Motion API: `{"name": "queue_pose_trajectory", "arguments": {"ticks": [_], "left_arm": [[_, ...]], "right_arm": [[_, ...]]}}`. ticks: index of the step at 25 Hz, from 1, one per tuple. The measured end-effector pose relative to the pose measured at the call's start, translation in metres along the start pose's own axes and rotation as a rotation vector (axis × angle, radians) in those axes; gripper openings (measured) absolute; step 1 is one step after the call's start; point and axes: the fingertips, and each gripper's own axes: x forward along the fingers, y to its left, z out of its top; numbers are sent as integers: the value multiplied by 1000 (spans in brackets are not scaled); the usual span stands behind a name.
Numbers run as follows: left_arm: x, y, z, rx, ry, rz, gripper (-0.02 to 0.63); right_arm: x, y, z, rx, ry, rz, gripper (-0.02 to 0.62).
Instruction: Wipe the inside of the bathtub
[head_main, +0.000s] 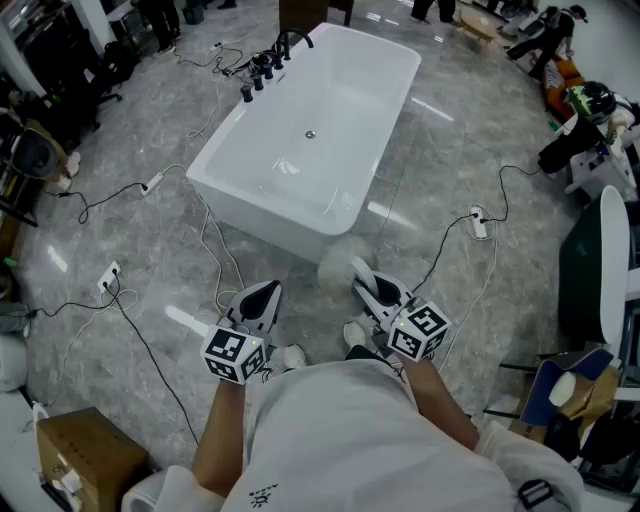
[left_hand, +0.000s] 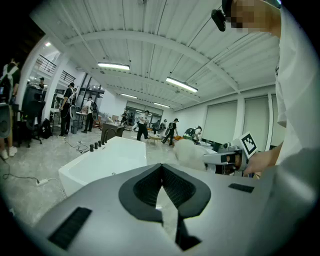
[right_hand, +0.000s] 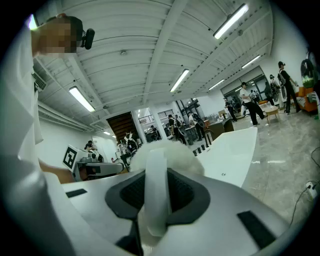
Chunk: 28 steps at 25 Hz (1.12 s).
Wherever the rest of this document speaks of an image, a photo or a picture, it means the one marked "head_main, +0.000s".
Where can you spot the white rounded appliance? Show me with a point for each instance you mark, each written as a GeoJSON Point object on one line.
{"type": "Point", "coordinates": [10, 365]}

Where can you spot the person's right white shoe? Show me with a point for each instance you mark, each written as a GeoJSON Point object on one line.
{"type": "Point", "coordinates": [355, 334]}

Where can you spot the brown cardboard carton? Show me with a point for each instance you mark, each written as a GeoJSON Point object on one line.
{"type": "Point", "coordinates": [527, 430]}

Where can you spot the low wooden table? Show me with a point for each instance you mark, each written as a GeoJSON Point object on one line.
{"type": "Point", "coordinates": [477, 25]}

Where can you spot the white power strip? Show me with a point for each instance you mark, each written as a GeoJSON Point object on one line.
{"type": "Point", "coordinates": [152, 184]}
{"type": "Point", "coordinates": [479, 225]}

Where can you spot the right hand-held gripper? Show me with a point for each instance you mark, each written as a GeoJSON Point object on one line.
{"type": "Point", "coordinates": [417, 330]}

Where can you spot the white fluffy cleaning mitt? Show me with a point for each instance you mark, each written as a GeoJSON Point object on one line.
{"type": "Point", "coordinates": [337, 265]}

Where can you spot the brown wooden cabinet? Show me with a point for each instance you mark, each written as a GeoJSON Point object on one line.
{"type": "Point", "coordinates": [300, 12]}

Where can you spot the black curved faucet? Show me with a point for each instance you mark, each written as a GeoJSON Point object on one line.
{"type": "Point", "coordinates": [287, 47]}

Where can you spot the person's left white shoe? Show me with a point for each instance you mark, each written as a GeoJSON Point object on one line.
{"type": "Point", "coordinates": [295, 356]}

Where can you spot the person's right forearm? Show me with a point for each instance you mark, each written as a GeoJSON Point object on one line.
{"type": "Point", "coordinates": [440, 400]}

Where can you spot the white rounded ceramic fixture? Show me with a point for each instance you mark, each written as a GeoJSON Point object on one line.
{"type": "Point", "coordinates": [145, 492]}

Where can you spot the white bathtub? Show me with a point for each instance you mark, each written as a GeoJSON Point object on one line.
{"type": "Point", "coordinates": [320, 175]}

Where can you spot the orange sofa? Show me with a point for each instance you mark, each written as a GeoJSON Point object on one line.
{"type": "Point", "coordinates": [572, 77]}

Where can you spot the green dome backpack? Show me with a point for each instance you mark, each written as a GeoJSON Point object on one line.
{"type": "Point", "coordinates": [595, 102]}

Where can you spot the white square socket block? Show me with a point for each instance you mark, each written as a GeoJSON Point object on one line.
{"type": "Point", "coordinates": [107, 280]}

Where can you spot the dark green bin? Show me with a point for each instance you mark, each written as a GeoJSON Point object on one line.
{"type": "Point", "coordinates": [192, 15]}

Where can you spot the person's left forearm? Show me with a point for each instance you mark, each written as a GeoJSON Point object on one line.
{"type": "Point", "coordinates": [220, 435]}

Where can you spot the brown cardboard box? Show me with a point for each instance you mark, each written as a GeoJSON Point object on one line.
{"type": "Point", "coordinates": [90, 450]}

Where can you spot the person's black trousers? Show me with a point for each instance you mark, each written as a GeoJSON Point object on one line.
{"type": "Point", "coordinates": [360, 352]}

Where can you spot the person's white shoe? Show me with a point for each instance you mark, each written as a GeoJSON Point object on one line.
{"type": "Point", "coordinates": [355, 334]}
{"type": "Point", "coordinates": [295, 356]}

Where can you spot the dark green tub white rim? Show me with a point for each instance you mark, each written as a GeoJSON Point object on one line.
{"type": "Point", "coordinates": [580, 260]}

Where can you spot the black shelf unit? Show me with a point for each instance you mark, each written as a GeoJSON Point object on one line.
{"type": "Point", "coordinates": [55, 50]}

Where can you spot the black office chair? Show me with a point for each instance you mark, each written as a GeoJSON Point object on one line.
{"type": "Point", "coordinates": [112, 65]}

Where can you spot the white cabinet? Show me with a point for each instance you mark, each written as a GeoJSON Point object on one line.
{"type": "Point", "coordinates": [600, 175]}

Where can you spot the white foam piece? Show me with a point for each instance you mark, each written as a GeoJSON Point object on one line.
{"type": "Point", "coordinates": [561, 390]}

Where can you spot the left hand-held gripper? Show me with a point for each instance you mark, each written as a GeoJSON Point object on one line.
{"type": "Point", "coordinates": [232, 352]}

